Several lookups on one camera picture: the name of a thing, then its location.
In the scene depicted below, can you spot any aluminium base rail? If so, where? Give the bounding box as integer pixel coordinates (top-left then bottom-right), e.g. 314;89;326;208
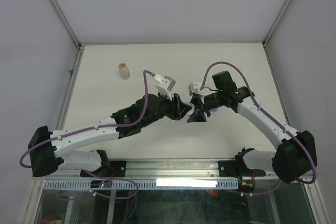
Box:
34;158;279;180

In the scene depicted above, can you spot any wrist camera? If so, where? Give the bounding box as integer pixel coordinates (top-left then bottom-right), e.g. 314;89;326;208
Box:
153;73;176;101
188;82;204;96

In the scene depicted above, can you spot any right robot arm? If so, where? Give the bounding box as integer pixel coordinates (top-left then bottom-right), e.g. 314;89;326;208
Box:
187;71;317;184

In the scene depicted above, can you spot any small clear orange-capped vial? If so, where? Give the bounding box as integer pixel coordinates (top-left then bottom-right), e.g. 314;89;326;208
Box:
118;63;130;80

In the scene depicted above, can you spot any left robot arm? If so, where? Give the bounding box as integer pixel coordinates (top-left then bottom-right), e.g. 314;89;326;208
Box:
27;94;194;177

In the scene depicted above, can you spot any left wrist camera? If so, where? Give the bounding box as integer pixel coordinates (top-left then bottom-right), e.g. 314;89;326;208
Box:
153;73;176;101

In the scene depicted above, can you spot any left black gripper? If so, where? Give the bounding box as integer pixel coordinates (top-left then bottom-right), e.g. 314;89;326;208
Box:
141;91;191;129

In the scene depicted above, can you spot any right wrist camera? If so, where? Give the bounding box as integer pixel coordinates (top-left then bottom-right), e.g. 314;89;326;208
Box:
188;82;204;96

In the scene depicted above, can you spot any white slotted cable duct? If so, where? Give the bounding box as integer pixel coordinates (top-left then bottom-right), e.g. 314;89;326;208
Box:
44;178;238;190

